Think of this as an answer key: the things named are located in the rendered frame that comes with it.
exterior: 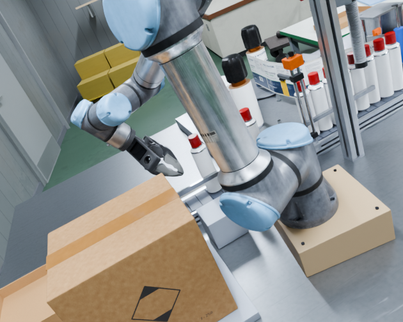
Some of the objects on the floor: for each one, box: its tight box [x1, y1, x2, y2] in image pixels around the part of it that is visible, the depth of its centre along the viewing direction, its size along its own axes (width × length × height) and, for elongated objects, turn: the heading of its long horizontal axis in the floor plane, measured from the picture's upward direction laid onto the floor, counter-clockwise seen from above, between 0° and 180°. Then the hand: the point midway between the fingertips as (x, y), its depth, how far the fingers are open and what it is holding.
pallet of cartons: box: [74, 43, 141, 103], centre depth 666 cm, size 88×127×72 cm
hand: (180, 172), depth 114 cm, fingers closed
